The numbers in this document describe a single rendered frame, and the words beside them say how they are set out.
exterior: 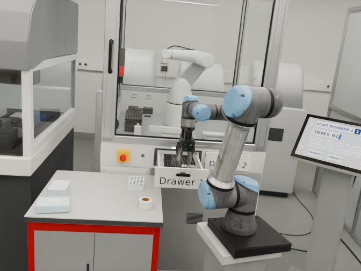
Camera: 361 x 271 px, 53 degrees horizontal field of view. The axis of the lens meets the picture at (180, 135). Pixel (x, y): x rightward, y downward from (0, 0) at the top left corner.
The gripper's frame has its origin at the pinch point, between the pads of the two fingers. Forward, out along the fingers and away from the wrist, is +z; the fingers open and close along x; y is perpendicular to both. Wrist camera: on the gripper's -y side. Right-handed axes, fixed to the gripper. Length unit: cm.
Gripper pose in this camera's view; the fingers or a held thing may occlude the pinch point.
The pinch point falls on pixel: (183, 163)
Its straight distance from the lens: 185.4
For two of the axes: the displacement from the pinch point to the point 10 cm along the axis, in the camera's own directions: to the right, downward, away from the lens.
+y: 1.0, 2.6, -9.6
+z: -0.9, 9.6, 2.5
